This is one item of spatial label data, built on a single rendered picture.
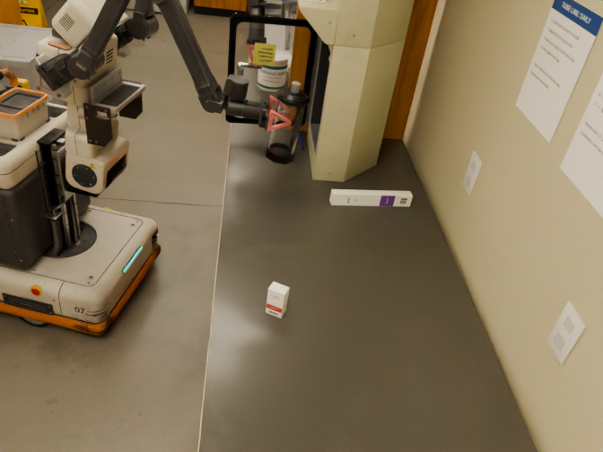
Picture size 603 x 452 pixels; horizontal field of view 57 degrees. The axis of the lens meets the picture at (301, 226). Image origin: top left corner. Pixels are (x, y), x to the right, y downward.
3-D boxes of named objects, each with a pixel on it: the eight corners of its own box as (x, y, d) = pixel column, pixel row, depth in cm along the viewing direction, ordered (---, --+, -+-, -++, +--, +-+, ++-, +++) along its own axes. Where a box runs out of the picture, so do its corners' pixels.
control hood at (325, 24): (324, 14, 191) (328, -17, 185) (334, 46, 165) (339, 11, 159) (291, 11, 190) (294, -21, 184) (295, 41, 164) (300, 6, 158)
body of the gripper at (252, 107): (267, 96, 182) (245, 92, 181) (267, 109, 174) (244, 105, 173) (264, 114, 186) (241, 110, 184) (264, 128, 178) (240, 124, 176)
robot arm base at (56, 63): (56, 56, 184) (34, 68, 174) (72, 45, 181) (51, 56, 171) (73, 79, 188) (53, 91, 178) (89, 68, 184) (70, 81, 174)
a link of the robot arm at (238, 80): (211, 97, 183) (204, 108, 176) (215, 65, 175) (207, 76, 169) (246, 107, 183) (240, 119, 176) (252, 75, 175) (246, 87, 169)
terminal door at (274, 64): (304, 126, 214) (318, 21, 191) (224, 122, 209) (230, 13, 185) (304, 126, 215) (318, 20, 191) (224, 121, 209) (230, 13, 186)
